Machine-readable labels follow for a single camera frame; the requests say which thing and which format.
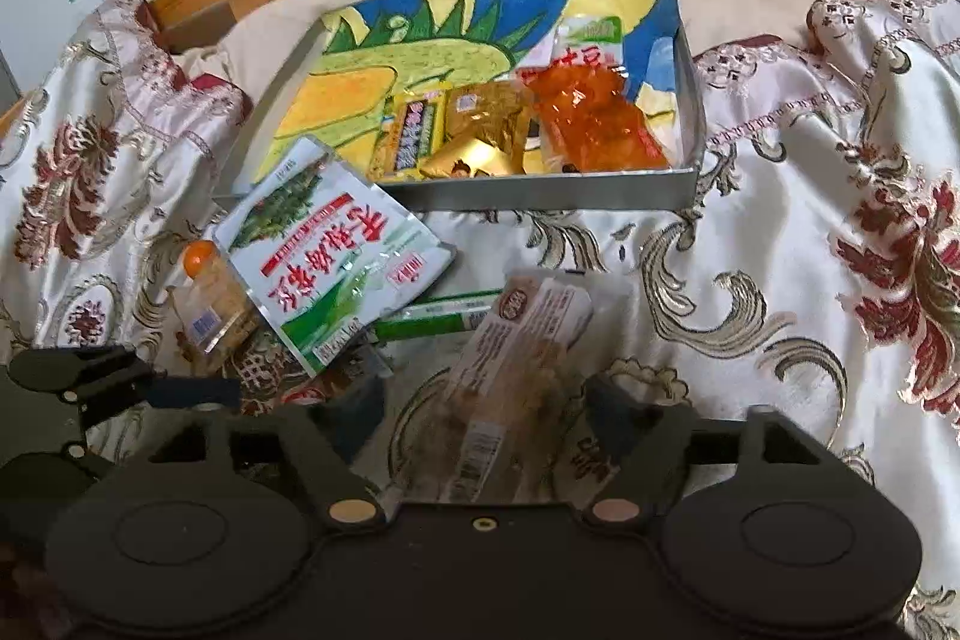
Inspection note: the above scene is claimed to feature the cream pillow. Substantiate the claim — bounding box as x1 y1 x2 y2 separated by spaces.
174 0 361 104

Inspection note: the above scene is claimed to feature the grey tray with dinosaur drawing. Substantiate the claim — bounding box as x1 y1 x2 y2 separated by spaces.
215 0 704 211

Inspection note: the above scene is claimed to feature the yellow green snack packet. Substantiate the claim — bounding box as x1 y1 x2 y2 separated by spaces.
366 83 451 184

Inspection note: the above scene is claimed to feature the floral satin blanket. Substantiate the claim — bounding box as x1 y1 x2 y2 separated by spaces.
2 0 958 638

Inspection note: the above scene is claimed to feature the clear bag of fried snacks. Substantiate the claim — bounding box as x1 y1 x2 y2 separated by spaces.
172 255 260 377

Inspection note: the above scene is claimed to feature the gold yellow snack packet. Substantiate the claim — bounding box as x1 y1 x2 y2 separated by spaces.
421 81 534 179

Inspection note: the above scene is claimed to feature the white green vegetable snack pouch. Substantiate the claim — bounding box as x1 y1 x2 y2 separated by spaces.
213 138 457 375

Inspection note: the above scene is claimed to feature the orange jelly snack bag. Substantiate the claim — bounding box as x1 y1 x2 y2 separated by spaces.
521 64 670 174

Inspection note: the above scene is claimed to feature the orange tangerine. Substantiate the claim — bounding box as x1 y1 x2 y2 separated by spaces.
182 239 217 280

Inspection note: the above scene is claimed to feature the brown pastry snack packet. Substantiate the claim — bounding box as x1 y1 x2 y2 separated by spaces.
395 268 631 505

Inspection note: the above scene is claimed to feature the white green red snack packet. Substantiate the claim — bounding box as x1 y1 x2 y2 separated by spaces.
548 14 625 71

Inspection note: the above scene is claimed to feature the green white stick packet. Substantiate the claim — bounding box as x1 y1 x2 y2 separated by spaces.
371 291 500 342

